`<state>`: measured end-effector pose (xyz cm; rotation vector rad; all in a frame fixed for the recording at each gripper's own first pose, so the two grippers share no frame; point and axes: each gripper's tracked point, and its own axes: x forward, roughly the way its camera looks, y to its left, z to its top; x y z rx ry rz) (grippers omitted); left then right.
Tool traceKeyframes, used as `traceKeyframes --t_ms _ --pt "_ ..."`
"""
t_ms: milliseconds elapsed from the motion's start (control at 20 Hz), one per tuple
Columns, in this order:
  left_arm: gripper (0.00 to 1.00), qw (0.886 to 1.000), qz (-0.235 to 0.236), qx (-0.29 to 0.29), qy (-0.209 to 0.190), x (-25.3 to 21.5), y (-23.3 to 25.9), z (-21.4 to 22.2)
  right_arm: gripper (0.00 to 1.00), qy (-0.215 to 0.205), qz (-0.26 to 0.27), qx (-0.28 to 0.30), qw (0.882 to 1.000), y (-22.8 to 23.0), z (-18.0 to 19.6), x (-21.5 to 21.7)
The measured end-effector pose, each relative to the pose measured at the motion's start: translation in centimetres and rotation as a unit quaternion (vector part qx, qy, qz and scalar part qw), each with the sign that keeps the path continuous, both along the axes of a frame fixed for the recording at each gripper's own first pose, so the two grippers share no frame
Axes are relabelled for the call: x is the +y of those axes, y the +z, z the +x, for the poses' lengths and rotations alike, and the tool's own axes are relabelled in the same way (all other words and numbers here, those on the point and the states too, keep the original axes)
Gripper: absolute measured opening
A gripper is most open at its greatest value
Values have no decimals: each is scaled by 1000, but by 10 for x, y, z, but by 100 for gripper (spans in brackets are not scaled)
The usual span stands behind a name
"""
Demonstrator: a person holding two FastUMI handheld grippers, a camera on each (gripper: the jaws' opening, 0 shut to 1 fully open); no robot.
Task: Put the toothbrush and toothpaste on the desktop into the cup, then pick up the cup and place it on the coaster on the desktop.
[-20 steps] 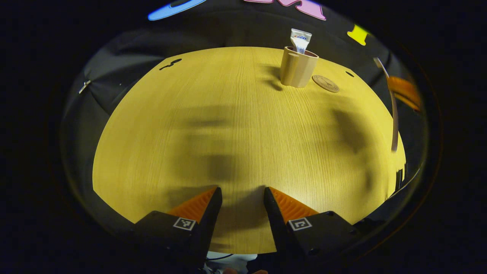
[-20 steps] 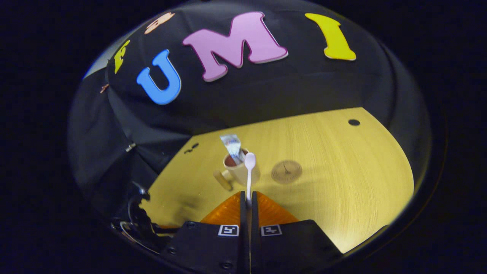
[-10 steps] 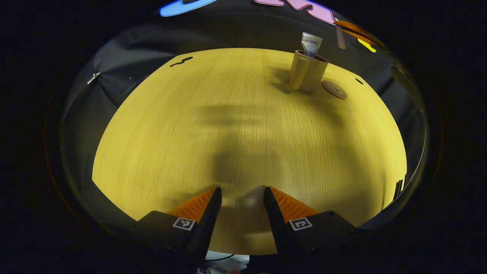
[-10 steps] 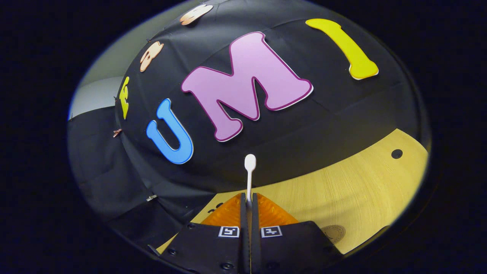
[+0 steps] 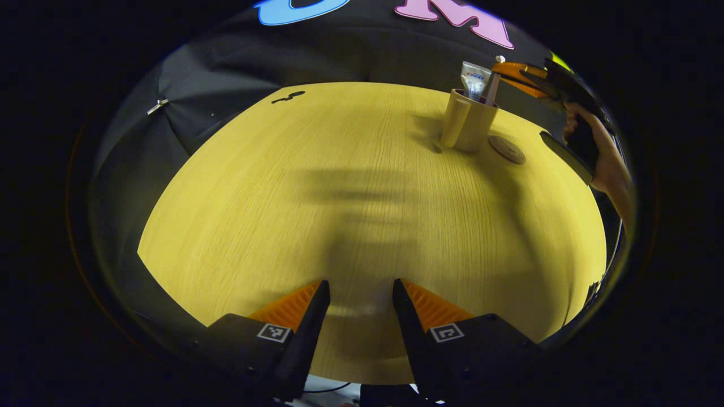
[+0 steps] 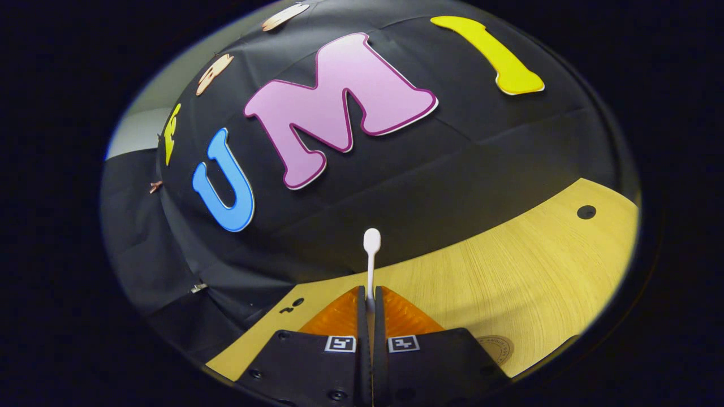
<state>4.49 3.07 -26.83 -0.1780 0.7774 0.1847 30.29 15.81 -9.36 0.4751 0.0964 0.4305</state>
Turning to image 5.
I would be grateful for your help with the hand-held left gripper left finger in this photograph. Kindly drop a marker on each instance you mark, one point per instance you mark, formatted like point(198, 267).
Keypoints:
point(308, 339)

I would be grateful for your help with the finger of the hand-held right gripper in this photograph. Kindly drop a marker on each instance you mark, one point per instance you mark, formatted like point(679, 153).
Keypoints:
point(517, 69)
point(529, 87)

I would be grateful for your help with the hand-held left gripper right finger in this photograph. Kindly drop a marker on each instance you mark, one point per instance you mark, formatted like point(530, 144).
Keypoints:
point(410, 339)

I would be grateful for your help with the white toothbrush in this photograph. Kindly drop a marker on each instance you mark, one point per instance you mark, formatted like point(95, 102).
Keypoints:
point(492, 90)

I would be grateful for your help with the white toothpaste tube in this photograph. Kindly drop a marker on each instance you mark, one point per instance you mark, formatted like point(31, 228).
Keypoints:
point(474, 79)

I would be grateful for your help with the round wooden coaster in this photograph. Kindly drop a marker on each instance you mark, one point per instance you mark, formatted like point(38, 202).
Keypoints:
point(507, 150)

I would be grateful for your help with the beige cup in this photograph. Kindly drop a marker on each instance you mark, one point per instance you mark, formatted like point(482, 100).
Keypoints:
point(472, 127)

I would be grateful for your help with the white cloth clip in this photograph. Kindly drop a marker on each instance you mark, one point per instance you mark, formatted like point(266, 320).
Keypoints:
point(157, 106)

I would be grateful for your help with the black backdrop cloth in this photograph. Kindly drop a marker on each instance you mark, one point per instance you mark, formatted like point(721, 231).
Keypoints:
point(226, 62)

